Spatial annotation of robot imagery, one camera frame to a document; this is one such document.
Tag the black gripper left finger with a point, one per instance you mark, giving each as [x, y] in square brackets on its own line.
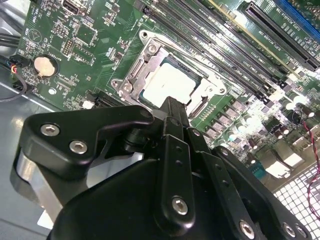
[75, 130]

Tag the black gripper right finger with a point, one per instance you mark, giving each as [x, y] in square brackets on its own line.
[217, 175]

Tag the metal socket cover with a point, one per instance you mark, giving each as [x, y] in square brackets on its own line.
[148, 75]

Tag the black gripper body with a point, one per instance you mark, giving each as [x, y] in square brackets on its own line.
[112, 212]

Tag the silver CPU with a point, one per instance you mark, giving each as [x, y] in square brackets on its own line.
[170, 85]

